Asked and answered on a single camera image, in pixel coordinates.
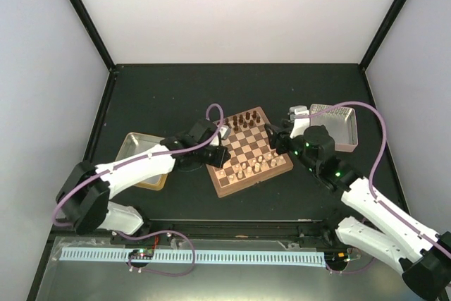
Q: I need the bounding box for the metal tray yellow rim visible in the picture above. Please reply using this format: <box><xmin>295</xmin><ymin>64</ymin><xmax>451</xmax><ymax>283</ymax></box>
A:
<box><xmin>116</xmin><ymin>133</ymin><xmax>168</xmax><ymax>191</ymax></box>

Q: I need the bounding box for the dark chess pieces row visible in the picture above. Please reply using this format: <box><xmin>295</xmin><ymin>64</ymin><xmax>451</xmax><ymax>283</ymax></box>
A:
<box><xmin>224</xmin><ymin>109</ymin><xmax>265</xmax><ymax>132</ymax></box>

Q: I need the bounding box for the pink plastic bin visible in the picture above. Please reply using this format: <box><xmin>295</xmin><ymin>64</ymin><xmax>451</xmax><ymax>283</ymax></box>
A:
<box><xmin>310</xmin><ymin>104</ymin><xmax>359</xmax><ymax>153</ymax></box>

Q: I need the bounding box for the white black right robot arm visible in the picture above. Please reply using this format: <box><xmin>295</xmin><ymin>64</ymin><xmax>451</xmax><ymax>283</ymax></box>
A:
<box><xmin>264</xmin><ymin>124</ymin><xmax>450</xmax><ymax>300</ymax></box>

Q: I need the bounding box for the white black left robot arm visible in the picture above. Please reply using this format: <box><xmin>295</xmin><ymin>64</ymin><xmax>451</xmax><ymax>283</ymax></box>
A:
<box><xmin>52</xmin><ymin>119</ymin><xmax>230</xmax><ymax>244</ymax></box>

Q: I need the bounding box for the wooden chess board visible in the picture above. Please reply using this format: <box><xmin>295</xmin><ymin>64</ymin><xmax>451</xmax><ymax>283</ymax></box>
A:
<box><xmin>207</xmin><ymin>106</ymin><xmax>293</xmax><ymax>198</ymax></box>

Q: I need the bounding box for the light chess pieces pile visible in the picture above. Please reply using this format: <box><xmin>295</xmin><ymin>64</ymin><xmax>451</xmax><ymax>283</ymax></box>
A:
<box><xmin>214</xmin><ymin>152</ymin><xmax>290</xmax><ymax>183</ymax></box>

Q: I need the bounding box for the light blue slotted cable duct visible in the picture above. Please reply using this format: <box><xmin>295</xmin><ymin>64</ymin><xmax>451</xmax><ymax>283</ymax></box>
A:
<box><xmin>59</xmin><ymin>247</ymin><xmax>326</xmax><ymax>268</ymax></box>

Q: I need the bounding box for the black mounting rail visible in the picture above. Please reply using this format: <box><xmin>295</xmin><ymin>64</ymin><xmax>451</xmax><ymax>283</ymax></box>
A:
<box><xmin>131</xmin><ymin>220</ymin><xmax>338</xmax><ymax>247</ymax></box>

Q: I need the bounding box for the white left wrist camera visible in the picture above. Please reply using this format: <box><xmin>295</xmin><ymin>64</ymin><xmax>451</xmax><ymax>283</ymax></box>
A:
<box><xmin>218</xmin><ymin>125</ymin><xmax>231</xmax><ymax>140</ymax></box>

